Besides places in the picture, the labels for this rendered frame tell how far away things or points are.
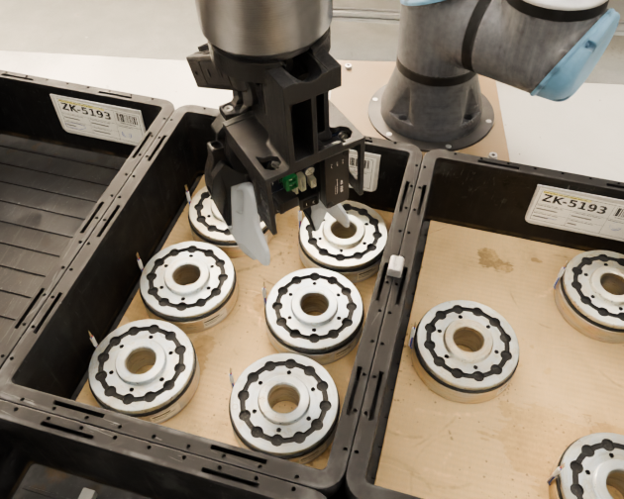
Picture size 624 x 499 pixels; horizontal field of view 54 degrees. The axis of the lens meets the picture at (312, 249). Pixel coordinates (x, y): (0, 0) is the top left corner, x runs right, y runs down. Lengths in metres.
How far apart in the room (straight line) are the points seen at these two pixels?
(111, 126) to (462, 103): 0.48
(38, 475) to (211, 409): 0.16
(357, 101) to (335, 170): 0.60
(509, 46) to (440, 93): 0.14
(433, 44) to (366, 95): 0.20
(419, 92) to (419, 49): 0.06
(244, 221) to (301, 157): 0.11
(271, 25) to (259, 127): 0.09
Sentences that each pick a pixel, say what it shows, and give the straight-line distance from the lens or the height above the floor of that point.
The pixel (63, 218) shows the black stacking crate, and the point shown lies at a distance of 0.82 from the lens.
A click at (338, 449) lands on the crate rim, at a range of 0.50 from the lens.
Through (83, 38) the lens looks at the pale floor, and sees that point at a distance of 2.82.
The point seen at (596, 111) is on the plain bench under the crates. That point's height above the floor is 0.70.
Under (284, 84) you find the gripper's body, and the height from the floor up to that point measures 1.20.
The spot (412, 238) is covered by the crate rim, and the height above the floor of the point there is 0.93.
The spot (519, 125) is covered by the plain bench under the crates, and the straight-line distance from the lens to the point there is 1.15.
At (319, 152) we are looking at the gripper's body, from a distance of 0.37.
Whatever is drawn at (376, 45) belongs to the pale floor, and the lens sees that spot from 2.63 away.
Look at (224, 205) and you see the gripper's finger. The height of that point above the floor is 1.06.
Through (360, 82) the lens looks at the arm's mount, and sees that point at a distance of 1.04.
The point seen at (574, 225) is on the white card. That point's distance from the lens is 0.76.
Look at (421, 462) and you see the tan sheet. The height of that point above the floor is 0.83.
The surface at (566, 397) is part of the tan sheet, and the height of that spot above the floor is 0.83.
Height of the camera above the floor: 1.39
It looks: 51 degrees down
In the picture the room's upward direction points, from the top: straight up
